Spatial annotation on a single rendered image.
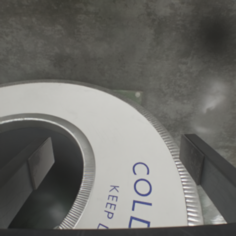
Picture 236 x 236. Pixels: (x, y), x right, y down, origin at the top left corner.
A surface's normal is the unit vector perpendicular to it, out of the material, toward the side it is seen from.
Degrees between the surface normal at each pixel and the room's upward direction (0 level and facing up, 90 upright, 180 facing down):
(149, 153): 90
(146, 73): 0
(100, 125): 90
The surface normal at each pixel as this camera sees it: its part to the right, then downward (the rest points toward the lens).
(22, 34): -0.03, 0.65
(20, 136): 0.30, 0.63
